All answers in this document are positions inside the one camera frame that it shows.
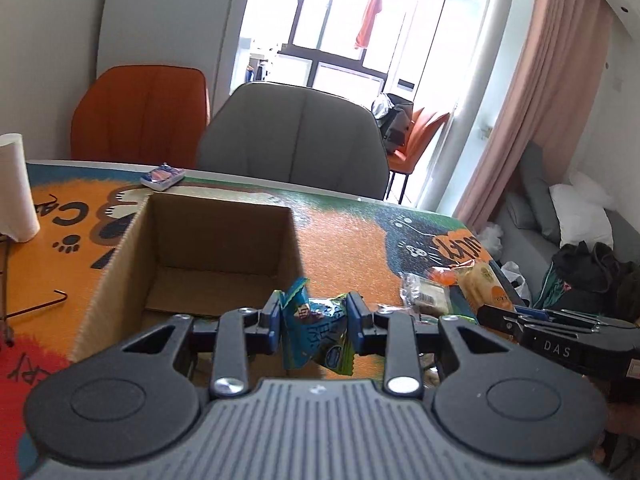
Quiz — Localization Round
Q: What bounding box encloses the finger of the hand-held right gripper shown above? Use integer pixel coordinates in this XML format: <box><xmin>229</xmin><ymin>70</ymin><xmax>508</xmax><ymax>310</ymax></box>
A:
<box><xmin>476</xmin><ymin>304</ymin><xmax>526</xmax><ymax>343</ymax></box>
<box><xmin>515</xmin><ymin>307</ymin><xmax>628</xmax><ymax>332</ymax></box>

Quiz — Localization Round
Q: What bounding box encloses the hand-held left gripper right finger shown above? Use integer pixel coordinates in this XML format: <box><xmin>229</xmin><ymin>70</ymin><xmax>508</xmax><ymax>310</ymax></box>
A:
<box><xmin>346</xmin><ymin>291</ymin><xmax>516</xmax><ymax>397</ymax></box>

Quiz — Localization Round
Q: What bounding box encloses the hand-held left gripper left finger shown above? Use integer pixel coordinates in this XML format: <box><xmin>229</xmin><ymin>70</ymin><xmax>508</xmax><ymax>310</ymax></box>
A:
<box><xmin>119</xmin><ymin>292</ymin><xmax>282</xmax><ymax>397</ymax></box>

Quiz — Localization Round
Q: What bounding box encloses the blue snack packet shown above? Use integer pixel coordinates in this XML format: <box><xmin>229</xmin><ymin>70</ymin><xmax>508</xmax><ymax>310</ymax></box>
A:
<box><xmin>279</xmin><ymin>277</ymin><xmax>357</xmax><ymax>377</ymax></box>

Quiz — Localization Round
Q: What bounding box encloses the brown cardboard box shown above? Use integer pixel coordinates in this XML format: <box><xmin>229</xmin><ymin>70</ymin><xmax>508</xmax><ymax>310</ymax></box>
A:
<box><xmin>70</xmin><ymin>192</ymin><xmax>326</xmax><ymax>386</ymax></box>

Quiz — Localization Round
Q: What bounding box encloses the yellow bread packet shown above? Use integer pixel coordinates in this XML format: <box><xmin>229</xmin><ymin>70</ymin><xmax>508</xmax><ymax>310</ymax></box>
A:
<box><xmin>457</xmin><ymin>260</ymin><xmax>515</xmax><ymax>313</ymax></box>

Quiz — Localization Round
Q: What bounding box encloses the white plastic bag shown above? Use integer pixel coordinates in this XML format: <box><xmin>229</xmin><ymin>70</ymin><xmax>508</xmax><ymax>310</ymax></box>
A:
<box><xmin>500</xmin><ymin>260</ymin><xmax>533</xmax><ymax>306</ymax></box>

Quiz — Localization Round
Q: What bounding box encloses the black clothing pile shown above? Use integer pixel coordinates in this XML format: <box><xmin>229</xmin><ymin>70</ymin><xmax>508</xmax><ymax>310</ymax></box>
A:
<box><xmin>532</xmin><ymin>242</ymin><xmax>640</xmax><ymax>321</ymax></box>

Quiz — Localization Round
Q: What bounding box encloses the orange jelly packet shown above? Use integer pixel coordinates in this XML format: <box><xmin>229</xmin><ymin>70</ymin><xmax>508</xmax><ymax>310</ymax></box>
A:
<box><xmin>425</xmin><ymin>266</ymin><xmax>458</xmax><ymax>287</ymax></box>

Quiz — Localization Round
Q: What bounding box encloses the clear brown snack packet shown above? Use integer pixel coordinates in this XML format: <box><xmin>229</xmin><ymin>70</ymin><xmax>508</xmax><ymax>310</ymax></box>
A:
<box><xmin>400</xmin><ymin>272</ymin><xmax>453</xmax><ymax>317</ymax></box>

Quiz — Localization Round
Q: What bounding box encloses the grey sofa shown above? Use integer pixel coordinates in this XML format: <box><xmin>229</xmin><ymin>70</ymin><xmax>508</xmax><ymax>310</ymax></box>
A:
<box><xmin>480</xmin><ymin>142</ymin><xmax>640</xmax><ymax>311</ymax></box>

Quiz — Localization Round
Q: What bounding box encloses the white pillow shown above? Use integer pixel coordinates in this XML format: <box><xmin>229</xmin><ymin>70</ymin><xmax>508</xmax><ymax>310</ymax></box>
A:
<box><xmin>549</xmin><ymin>170</ymin><xmax>615</xmax><ymax>251</ymax></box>

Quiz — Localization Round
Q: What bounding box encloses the grey cushion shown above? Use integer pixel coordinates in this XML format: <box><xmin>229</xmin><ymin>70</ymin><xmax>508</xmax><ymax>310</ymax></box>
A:
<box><xmin>517</xmin><ymin>145</ymin><xmax>563</xmax><ymax>243</ymax></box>

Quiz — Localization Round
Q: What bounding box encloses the blue pink tissue pack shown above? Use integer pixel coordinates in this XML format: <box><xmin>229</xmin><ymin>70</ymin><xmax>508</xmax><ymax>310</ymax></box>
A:
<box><xmin>140</xmin><ymin>162</ymin><xmax>187</xmax><ymax>192</ymax></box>

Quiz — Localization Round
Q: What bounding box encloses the grey chair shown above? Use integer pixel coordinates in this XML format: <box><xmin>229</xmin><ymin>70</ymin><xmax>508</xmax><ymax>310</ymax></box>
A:
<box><xmin>196</xmin><ymin>82</ymin><xmax>390</xmax><ymax>201</ymax></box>

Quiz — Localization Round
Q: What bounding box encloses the orange chair with backpack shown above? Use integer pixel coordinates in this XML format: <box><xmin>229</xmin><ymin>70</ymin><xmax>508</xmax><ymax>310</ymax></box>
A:
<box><xmin>387</xmin><ymin>107</ymin><xmax>451</xmax><ymax>206</ymax></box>

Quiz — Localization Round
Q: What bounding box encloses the grey black backpack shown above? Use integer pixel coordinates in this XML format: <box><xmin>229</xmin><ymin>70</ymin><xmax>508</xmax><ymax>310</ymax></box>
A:
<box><xmin>371</xmin><ymin>92</ymin><xmax>415</xmax><ymax>153</ymax></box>

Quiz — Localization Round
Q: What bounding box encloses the pink curtain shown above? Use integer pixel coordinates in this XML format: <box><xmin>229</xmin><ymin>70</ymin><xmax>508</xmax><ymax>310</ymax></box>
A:
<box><xmin>452</xmin><ymin>0</ymin><xmax>616</xmax><ymax>233</ymax></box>

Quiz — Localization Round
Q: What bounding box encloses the white paper towel roll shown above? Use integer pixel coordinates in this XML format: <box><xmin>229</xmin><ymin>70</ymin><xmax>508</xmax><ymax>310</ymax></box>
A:
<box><xmin>0</xmin><ymin>133</ymin><xmax>41</xmax><ymax>243</ymax></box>

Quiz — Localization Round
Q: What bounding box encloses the orange hanging garment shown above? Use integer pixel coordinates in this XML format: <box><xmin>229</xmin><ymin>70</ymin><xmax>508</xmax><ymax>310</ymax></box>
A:
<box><xmin>354</xmin><ymin>0</ymin><xmax>393</xmax><ymax>51</ymax></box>

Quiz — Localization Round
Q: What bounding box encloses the white board panel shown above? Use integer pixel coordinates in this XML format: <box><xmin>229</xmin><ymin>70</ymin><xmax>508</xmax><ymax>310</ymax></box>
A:
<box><xmin>95</xmin><ymin>0</ymin><xmax>261</xmax><ymax>126</ymax></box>

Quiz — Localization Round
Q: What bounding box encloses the black wire rack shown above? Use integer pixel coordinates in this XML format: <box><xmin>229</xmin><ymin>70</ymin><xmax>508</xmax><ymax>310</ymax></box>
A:
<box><xmin>0</xmin><ymin>235</ymin><xmax>68</xmax><ymax>348</ymax></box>

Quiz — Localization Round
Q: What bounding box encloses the black window frame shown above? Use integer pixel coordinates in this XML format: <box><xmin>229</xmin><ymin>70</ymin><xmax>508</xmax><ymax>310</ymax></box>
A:
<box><xmin>277</xmin><ymin>42</ymin><xmax>416</xmax><ymax>96</ymax></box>

